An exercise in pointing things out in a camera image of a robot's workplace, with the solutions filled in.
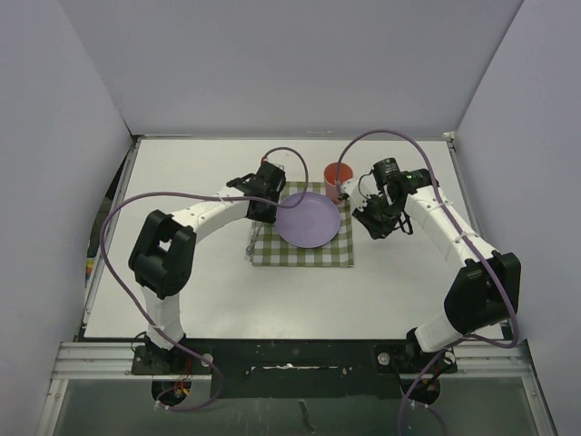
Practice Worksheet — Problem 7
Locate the purple plastic plate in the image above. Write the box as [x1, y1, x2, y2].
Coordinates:
[274, 192, 341, 249]

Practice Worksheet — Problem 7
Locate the orange plastic cup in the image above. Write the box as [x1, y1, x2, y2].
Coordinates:
[323, 163, 354, 204]

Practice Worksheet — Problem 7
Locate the green white checkered cloth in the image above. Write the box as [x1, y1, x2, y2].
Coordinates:
[250, 204, 354, 268]

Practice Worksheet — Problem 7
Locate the silver metal fork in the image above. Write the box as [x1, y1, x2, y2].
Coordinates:
[245, 221, 263, 261]

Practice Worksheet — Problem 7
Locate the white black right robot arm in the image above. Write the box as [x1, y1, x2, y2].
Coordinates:
[340, 158, 521, 372]

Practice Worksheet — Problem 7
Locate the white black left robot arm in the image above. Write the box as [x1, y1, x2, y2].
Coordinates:
[128, 162, 286, 373]

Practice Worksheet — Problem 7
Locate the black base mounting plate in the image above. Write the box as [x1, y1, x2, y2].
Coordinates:
[131, 338, 458, 405]

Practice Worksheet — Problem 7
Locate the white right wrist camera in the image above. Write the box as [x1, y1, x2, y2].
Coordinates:
[338, 178, 370, 212]

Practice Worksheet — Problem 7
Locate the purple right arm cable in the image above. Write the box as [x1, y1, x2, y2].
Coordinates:
[335, 130, 521, 436]

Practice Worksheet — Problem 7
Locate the aluminium front frame rail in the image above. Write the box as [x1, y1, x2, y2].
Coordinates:
[49, 338, 535, 381]

